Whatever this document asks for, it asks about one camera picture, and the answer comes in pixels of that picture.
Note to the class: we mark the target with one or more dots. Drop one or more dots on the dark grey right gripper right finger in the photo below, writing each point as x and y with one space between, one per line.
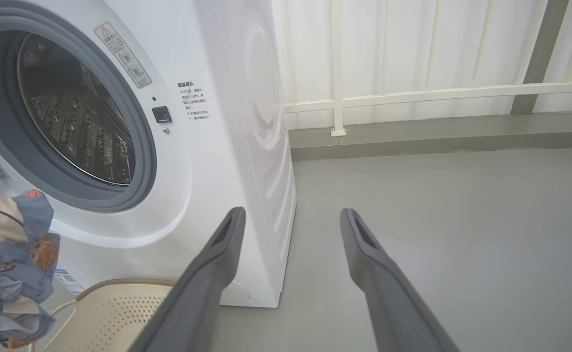
393 303

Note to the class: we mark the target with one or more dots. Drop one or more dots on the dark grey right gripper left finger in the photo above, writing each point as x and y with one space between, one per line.
197 293

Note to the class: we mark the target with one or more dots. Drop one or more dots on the blue patterned garment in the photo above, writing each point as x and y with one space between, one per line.
16 274

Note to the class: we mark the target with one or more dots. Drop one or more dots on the cream laundry basket brown rim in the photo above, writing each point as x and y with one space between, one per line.
109 313

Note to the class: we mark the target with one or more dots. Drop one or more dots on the white front-load washing machine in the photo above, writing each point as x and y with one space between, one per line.
207 171

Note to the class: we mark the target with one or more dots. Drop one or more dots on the grey rubber door gasket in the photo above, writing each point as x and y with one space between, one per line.
139 161

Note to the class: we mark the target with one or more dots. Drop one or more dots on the black door lock socket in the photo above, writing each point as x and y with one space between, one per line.
161 114

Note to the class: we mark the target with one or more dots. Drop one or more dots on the steel washing machine drum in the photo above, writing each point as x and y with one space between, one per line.
70 112

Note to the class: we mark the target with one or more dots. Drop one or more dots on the round white filter cover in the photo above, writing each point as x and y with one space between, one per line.
237 292

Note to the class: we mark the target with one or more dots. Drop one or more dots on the blue energy label sticker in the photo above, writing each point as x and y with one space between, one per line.
68 281

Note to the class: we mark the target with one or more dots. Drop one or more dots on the white metal railing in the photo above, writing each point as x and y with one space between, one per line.
413 95

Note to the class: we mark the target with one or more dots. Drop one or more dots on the red-white warning sticker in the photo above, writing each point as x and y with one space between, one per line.
123 54

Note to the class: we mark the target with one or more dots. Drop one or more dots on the grey vertical post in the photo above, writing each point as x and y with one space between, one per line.
540 49

